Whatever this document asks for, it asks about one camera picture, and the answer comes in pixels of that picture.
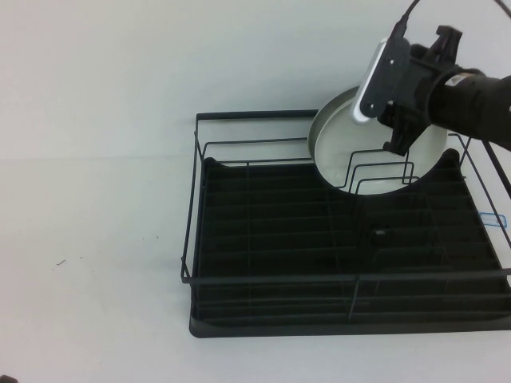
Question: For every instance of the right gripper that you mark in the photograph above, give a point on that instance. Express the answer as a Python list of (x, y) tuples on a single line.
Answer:
[(423, 80)]

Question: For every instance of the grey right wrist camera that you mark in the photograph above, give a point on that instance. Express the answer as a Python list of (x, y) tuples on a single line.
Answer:
[(364, 95)]

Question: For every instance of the white round plate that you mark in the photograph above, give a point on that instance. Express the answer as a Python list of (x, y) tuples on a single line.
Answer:
[(333, 155)]

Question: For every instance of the grey round plate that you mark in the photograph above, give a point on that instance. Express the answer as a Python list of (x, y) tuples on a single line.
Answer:
[(319, 121)]

